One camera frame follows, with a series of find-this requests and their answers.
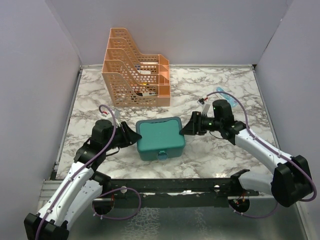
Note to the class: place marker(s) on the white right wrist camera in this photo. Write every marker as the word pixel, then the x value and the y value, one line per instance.
pixel 203 102

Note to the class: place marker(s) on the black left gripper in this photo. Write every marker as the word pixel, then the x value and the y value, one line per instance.
pixel 130 137

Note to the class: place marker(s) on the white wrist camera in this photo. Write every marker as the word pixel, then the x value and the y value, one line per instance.
pixel 107 115
pixel 203 102

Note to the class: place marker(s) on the blue toothbrush blister pack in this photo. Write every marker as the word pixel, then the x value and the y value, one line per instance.
pixel 233 103

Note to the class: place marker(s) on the teal plastic medicine box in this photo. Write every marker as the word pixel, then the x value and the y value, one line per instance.
pixel 160 138

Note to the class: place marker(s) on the black metal base rail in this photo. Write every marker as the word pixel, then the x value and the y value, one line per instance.
pixel 172 193

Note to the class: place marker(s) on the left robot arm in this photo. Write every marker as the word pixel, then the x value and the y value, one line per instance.
pixel 82 184

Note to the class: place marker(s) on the peach plastic file organizer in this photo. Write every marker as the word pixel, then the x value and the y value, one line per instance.
pixel 134 79

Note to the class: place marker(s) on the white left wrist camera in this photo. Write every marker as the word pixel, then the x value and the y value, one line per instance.
pixel 107 115

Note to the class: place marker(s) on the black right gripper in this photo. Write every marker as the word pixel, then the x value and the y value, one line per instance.
pixel 194 127

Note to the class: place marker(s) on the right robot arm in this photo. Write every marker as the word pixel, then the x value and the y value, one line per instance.
pixel 290 180

